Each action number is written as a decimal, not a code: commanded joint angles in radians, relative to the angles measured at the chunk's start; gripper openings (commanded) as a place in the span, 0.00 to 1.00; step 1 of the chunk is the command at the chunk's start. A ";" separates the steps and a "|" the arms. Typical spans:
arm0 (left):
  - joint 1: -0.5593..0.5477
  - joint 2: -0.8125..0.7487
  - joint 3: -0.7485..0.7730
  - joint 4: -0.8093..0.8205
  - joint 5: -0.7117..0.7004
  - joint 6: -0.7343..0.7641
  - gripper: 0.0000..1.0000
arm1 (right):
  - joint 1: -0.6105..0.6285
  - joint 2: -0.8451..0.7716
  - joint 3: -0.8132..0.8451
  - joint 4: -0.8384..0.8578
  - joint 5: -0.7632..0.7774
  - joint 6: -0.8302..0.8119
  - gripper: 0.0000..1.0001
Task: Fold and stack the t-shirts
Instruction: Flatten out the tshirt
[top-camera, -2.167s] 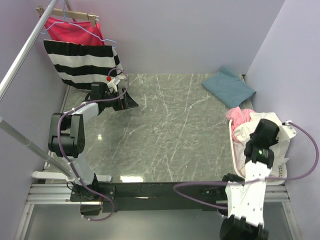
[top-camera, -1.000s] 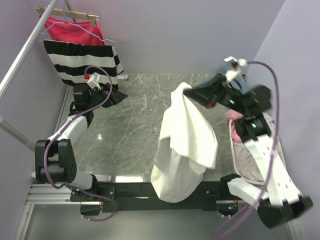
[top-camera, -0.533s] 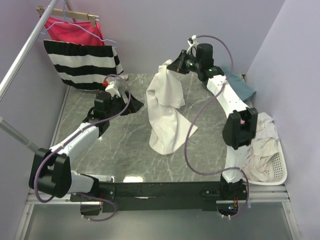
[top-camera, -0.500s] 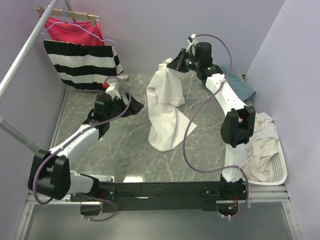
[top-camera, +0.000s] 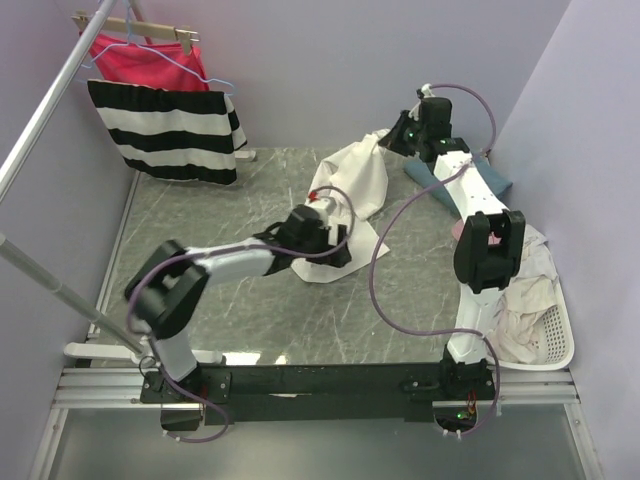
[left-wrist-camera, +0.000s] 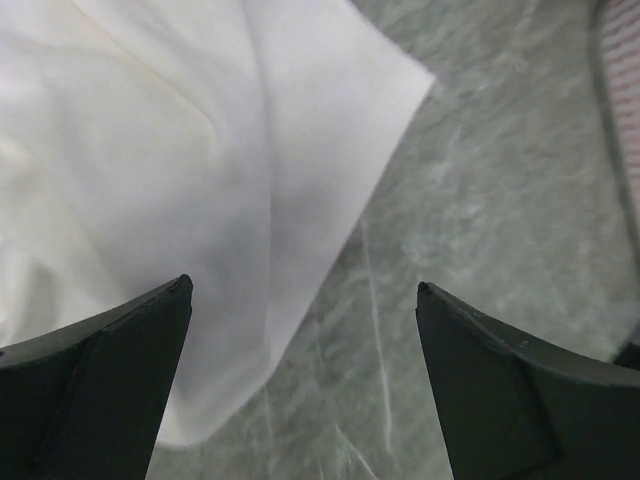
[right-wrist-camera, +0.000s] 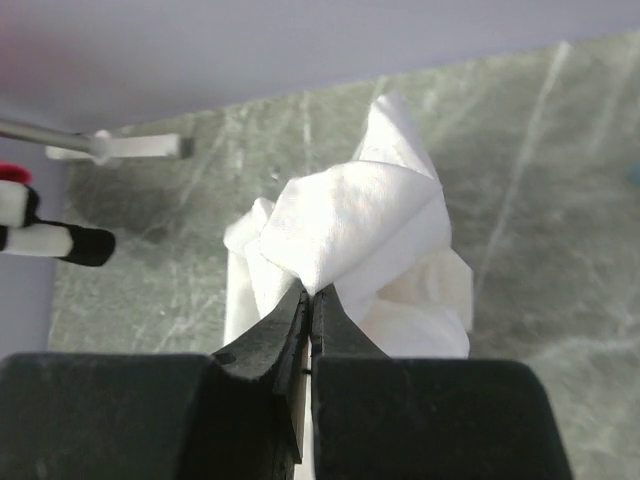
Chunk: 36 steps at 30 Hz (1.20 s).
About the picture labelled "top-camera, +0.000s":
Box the white coca cola t shirt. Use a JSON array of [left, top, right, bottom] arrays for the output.
[[292, 129, 389, 284]]

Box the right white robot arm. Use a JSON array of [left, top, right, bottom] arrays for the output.
[[379, 93, 526, 364]]

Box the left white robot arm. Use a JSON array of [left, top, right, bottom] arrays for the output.
[[124, 202, 355, 402]]

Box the folded blue t shirt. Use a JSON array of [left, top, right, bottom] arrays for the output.
[[404, 156, 512, 216]]

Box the black and white striped garment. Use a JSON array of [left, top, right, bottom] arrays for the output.
[[87, 80, 247, 185]]

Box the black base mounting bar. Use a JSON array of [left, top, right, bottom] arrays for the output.
[[139, 360, 501, 431]]

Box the pile of white clothes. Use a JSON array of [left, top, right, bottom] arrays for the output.
[[488, 225, 558, 364]]

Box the wooden clip hanger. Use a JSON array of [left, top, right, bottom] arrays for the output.
[[101, 17, 201, 54]]

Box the white laundry basket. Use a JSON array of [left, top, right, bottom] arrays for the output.
[[499, 282, 575, 372]]

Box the pink red garment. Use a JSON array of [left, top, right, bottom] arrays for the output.
[[89, 34, 209, 92]]

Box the white rack foot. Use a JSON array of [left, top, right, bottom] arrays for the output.
[[63, 342, 224, 364]]

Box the silver clothes rack pole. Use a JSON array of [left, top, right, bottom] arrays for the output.
[[1, 0, 145, 357]]

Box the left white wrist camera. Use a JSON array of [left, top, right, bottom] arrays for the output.
[[307, 191, 340, 227]]

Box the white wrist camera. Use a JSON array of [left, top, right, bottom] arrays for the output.
[[416, 83, 434, 101], [307, 191, 340, 227]]

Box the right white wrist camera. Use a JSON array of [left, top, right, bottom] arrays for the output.
[[416, 83, 434, 101]]

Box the light blue wire hanger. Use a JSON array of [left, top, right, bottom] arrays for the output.
[[86, 1, 235, 97]]

